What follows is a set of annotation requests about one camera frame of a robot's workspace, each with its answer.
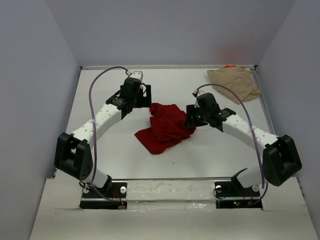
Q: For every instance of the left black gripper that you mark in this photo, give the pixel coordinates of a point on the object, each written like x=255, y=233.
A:
x=145, y=102

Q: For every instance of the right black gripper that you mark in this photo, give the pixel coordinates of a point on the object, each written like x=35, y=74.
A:
x=191, y=111

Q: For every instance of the red t shirt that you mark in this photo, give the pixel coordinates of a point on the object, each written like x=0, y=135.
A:
x=167, y=128

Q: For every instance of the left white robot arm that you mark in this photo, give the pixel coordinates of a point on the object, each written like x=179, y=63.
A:
x=76, y=153

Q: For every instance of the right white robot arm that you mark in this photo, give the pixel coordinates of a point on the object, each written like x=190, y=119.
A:
x=278, y=157

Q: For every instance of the beige t shirt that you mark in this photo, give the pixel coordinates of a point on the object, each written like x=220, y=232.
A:
x=237, y=79

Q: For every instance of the orange t shirt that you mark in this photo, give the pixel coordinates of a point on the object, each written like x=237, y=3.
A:
x=229, y=66

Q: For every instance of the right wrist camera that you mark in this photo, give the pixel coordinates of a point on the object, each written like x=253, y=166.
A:
x=197, y=93

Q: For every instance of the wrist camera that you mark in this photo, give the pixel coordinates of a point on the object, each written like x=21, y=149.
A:
x=135, y=74
x=197, y=93

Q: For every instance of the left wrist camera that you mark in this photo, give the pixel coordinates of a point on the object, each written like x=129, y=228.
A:
x=135, y=74

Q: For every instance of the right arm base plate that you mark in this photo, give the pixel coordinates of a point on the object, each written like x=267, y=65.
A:
x=244, y=198

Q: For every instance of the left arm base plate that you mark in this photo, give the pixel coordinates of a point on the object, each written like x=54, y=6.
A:
x=115, y=199

